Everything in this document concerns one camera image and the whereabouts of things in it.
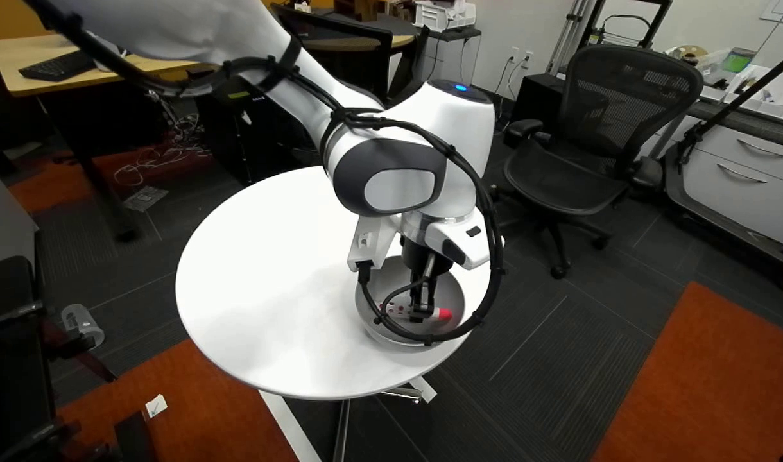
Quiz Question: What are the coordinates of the grey bowl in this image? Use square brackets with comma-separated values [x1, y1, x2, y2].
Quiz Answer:
[355, 256, 468, 349]

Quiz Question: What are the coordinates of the black keyboard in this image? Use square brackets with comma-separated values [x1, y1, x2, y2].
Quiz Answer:
[22, 50, 96, 81]

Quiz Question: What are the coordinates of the round white table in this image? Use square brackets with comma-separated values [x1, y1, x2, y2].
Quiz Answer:
[172, 165, 476, 462]

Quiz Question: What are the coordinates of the white drawer cabinet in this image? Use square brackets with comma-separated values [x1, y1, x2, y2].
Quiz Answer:
[684, 125, 783, 243]

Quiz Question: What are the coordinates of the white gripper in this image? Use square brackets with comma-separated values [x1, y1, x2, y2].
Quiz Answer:
[348, 211, 484, 316]

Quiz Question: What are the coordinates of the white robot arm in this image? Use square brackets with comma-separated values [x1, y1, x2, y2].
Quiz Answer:
[25, 0, 494, 317]

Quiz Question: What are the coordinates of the black mesh office chair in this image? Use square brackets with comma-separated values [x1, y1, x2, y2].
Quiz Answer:
[504, 44, 703, 276]

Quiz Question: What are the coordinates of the wooden desk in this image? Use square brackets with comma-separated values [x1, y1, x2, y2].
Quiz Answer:
[0, 31, 205, 97]

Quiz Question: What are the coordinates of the red and white marker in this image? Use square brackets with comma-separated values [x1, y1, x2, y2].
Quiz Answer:
[408, 308, 455, 324]

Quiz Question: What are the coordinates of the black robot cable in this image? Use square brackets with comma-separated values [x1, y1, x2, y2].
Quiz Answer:
[218, 35, 507, 347]

